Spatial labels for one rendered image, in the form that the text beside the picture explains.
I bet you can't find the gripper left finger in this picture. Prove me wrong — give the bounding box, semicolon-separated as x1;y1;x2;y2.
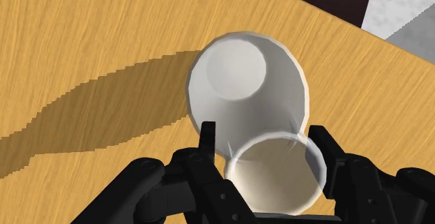
69;121;260;224

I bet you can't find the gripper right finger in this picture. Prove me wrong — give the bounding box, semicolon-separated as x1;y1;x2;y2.
307;125;435;224

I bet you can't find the white mug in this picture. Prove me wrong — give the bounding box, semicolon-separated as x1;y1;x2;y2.
185;31;328;216

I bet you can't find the wooden table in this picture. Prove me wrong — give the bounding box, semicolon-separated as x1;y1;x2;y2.
0;0;435;224

